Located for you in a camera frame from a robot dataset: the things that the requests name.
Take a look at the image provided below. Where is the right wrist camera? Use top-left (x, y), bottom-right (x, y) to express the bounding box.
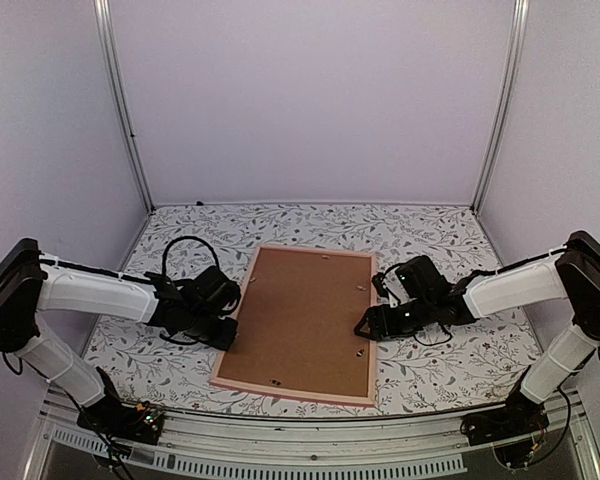
top-left (371, 272), bottom-right (400, 307)

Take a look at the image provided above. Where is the left aluminium corner post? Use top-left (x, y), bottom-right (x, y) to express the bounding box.
top-left (93, 0), bottom-right (155, 214)

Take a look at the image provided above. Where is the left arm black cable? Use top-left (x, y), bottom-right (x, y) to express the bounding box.
top-left (160, 235), bottom-right (221, 281)

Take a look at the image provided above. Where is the right aluminium corner post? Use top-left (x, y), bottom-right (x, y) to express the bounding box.
top-left (471, 0), bottom-right (530, 216)

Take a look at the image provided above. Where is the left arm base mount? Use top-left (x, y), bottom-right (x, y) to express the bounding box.
top-left (77, 398), bottom-right (164, 445)

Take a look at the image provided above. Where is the pink wooden picture frame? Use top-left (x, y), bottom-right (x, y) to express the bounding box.
top-left (209, 244), bottom-right (377, 410)

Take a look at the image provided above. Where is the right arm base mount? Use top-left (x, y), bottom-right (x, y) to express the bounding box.
top-left (460, 406), bottom-right (549, 446)

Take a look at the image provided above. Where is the brown backing board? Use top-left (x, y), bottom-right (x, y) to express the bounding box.
top-left (215, 248), bottom-right (372, 399)

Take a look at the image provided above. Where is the aluminium corner post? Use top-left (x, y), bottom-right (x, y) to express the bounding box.
top-left (93, 0), bottom-right (155, 214)
top-left (471, 0), bottom-right (530, 216)

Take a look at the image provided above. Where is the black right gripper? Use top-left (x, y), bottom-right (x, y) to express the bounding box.
top-left (353, 297), bottom-right (434, 343)

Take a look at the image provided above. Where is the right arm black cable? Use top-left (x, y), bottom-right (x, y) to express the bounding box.
top-left (413, 327), bottom-right (454, 347)

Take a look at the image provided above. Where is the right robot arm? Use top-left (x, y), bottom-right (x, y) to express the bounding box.
top-left (353, 230), bottom-right (600, 444)

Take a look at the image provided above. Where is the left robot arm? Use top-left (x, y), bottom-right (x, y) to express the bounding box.
top-left (0, 238), bottom-right (241, 439)

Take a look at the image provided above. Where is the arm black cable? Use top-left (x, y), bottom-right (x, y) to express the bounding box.
top-left (160, 235), bottom-right (221, 281)
top-left (413, 327), bottom-right (454, 347)

